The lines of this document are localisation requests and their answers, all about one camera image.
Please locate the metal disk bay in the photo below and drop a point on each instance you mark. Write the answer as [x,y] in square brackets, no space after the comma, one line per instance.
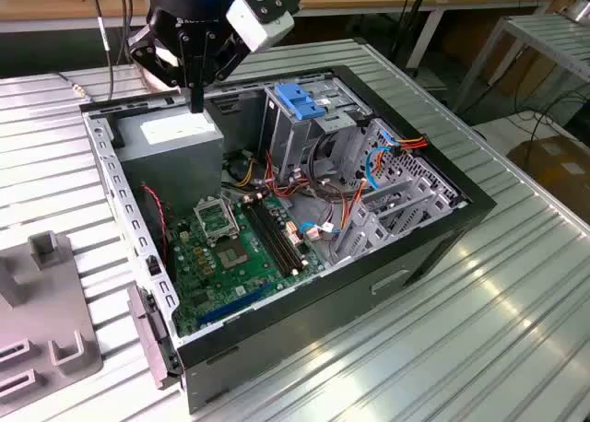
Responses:
[415,173]

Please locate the CPU socket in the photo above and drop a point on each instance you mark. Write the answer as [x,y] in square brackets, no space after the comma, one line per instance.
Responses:
[232,256]

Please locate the grey parts rack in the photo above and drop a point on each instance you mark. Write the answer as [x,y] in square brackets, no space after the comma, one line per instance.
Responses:
[46,302]

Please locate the cardboard box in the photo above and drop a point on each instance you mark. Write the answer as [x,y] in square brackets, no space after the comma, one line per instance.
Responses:
[558,168]

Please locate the green motherboard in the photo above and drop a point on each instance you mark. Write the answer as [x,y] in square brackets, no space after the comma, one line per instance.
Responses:
[230,297]

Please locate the metal optical drive cage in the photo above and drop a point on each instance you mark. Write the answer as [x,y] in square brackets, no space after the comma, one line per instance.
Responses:
[288,141]

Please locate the black open PC case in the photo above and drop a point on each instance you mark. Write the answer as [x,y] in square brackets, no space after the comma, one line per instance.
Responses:
[322,311]

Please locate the grey case latch panel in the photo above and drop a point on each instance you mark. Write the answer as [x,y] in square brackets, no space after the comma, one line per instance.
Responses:
[145,334]

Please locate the blue expansion slot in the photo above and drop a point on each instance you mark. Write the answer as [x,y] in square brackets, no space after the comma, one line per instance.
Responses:
[232,304]

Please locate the grey power supply unit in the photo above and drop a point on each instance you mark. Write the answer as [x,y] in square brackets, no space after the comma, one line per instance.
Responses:
[170,164]

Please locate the silver metal drum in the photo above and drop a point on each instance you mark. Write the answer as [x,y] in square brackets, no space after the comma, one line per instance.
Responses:
[578,9]

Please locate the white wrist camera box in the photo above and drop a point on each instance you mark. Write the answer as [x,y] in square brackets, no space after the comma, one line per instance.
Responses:
[253,26]

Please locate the black RAM slot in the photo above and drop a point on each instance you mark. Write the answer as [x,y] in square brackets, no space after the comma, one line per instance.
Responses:
[282,233]
[267,240]

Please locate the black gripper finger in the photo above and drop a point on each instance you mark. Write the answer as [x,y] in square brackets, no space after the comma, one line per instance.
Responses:
[147,49]
[226,60]

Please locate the blue plastic drive latch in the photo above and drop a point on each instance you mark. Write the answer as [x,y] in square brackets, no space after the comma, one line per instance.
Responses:
[297,101]

